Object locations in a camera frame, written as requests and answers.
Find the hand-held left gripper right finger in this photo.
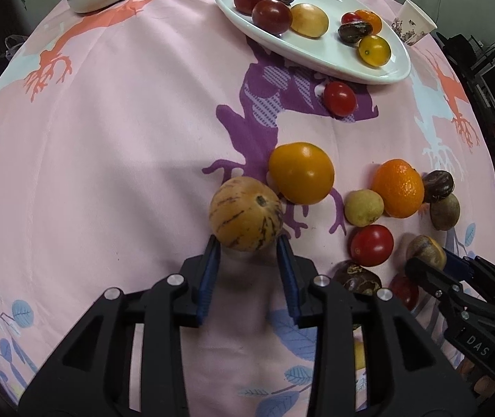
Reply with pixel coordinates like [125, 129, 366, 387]
[275, 237, 478, 417]

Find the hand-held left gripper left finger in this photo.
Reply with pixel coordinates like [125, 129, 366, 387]
[19, 235, 222, 417]

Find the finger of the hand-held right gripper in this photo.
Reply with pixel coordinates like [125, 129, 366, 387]
[406, 257, 495, 320]
[444, 248, 495, 309]

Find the brown passion fruit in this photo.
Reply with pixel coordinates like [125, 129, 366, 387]
[430, 193, 461, 231]
[406, 235, 448, 272]

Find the striped pepino melon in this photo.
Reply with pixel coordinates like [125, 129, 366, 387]
[208, 177, 284, 253]

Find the orange mandarin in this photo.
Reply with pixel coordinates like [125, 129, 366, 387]
[371, 158, 425, 219]
[355, 10, 383, 35]

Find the orange tomato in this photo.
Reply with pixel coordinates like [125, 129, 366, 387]
[268, 142, 336, 206]

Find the yellow-green tomato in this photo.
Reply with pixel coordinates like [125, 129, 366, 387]
[357, 35, 391, 68]

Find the white oval plate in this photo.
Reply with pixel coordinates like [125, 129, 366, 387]
[213, 0, 412, 85]

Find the yellow potato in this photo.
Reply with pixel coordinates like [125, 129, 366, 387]
[290, 3, 330, 38]

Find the pink printed tablecloth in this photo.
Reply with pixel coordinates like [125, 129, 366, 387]
[0, 0, 495, 417]

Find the printed paper cup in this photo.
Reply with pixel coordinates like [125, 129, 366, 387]
[390, 0, 438, 46]

